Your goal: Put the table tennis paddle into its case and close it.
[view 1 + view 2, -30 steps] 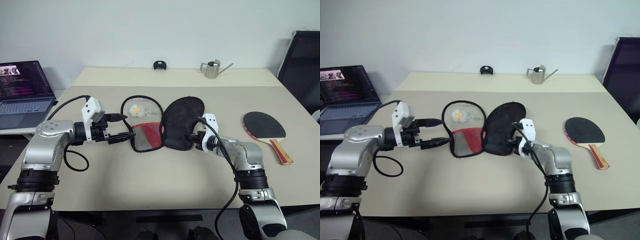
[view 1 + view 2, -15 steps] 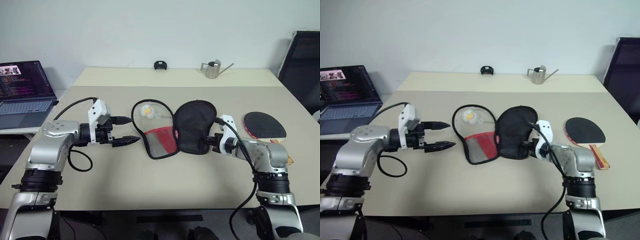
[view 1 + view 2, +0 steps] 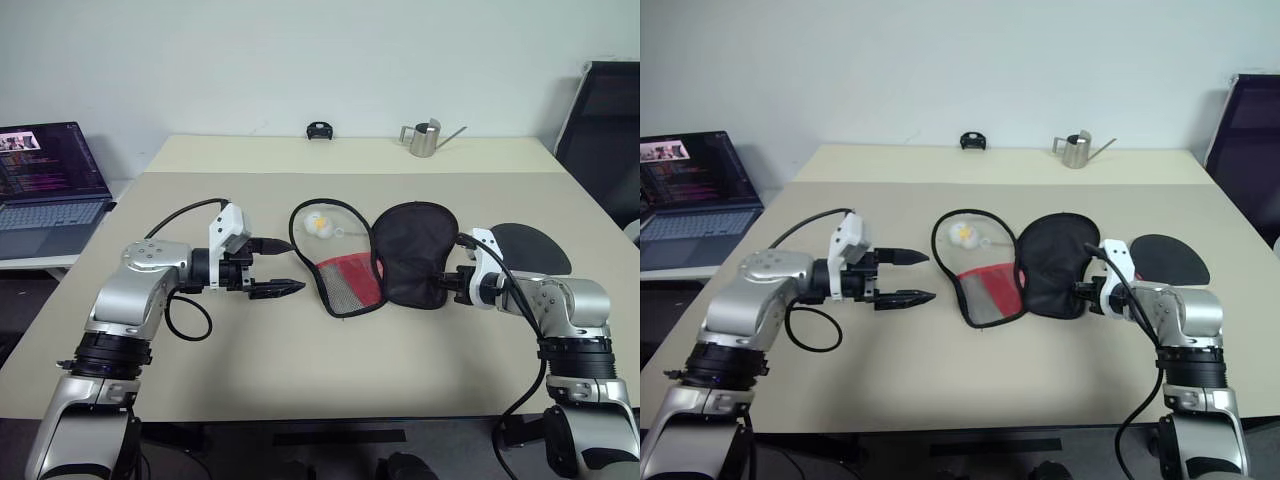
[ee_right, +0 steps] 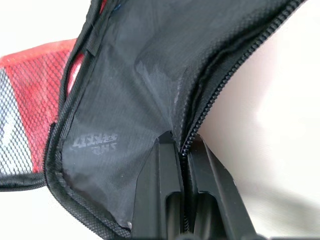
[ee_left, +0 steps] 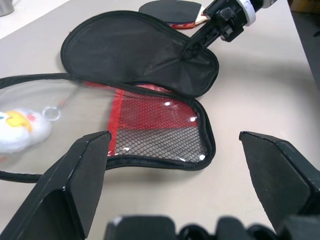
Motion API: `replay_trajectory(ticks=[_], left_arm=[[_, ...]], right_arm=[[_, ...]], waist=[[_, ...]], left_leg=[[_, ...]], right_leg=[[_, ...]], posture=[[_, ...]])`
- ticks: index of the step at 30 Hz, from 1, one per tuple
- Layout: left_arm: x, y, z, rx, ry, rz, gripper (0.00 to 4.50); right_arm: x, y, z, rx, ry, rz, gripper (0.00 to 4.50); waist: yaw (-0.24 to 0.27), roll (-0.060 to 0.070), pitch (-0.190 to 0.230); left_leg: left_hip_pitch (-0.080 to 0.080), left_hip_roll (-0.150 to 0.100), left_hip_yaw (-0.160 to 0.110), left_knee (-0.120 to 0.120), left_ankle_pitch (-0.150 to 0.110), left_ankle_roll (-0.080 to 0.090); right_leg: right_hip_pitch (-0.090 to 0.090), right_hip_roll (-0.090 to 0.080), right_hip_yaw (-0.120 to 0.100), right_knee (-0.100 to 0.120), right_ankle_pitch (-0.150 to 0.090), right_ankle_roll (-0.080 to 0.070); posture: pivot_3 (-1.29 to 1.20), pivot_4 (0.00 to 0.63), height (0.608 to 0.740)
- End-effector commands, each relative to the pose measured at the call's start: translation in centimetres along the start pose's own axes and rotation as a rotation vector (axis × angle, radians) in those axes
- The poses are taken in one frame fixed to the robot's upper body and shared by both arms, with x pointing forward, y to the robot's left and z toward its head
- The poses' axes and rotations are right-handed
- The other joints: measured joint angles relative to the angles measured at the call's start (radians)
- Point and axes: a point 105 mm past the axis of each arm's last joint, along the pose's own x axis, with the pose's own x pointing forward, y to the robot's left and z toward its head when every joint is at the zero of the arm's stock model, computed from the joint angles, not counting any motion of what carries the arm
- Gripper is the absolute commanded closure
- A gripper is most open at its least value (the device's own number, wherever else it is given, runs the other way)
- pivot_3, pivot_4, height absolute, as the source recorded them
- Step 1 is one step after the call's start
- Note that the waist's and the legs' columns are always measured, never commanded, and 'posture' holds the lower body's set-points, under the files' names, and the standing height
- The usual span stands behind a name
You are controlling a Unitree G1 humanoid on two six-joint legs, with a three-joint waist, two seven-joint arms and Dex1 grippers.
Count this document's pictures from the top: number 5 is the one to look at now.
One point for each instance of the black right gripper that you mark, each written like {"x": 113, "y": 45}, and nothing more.
{"x": 228, "y": 20}

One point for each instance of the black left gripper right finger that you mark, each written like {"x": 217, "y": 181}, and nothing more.
{"x": 277, "y": 175}

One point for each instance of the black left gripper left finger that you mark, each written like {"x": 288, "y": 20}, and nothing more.
{"x": 62, "y": 180}

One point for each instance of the black and red paddle case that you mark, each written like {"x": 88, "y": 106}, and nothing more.
{"x": 125, "y": 55}

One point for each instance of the black rubber table tennis paddle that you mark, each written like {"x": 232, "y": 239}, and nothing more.
{"x": 172, "y": 11}

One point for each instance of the steel watering can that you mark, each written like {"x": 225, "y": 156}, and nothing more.
{"x": 6, "y": 6}

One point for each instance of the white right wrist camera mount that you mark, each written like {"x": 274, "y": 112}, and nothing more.
{"x": 248, "y": 13}

